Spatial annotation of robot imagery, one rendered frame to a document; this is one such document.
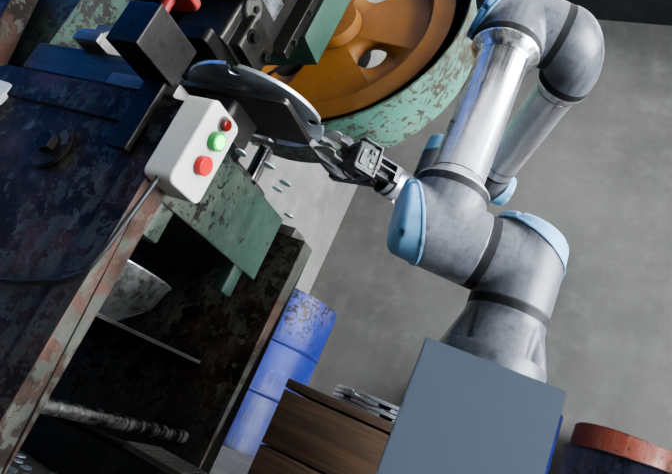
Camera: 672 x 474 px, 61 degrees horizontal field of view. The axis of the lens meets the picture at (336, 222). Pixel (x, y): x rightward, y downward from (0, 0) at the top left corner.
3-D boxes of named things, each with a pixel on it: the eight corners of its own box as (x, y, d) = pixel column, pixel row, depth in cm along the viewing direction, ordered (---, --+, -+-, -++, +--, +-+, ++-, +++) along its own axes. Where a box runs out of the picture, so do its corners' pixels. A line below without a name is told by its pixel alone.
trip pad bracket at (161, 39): (135, 155, 79) (201, 47, 85) (89, 113, 71) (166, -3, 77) (105, 147, 82) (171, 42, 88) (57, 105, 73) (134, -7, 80)
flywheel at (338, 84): (486, -19, 182) (288, -16, 210) (481, -75, 165) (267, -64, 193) (431, 174, 156) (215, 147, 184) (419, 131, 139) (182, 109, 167)
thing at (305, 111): (162, 51, 105) (164, 47, 105) (219, 129, 132) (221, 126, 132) (304, 82, 97) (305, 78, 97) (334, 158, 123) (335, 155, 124)
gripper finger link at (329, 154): (316, 129, 113) (353, 151, 117) (302, 135, 118) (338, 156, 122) (311, 143, 112) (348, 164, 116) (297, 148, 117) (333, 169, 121)
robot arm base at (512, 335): (531, 400, 84) (550, 338, 87) (553, 387, 70) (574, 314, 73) (434, 361, 88) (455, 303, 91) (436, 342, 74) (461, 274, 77)
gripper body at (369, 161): (363, 133, 117) (407, 161, 122) (341, 141, 124) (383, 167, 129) (351, 165, 114) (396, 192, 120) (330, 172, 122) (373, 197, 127)
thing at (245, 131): (286, 196, 110) (314, 139, 114) (256, 157, 98) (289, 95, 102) (187, 170, 120) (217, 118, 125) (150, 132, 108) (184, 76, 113)
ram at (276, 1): (267, 87, 125) (321, -12, 134) (238, 38, 112) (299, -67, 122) (206, 76, 132) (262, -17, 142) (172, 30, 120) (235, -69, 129)
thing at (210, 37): (242, 110, 128) (253, 91, 129) (198, 48, 111) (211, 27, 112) (188, 99, 134) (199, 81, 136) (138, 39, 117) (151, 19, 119)
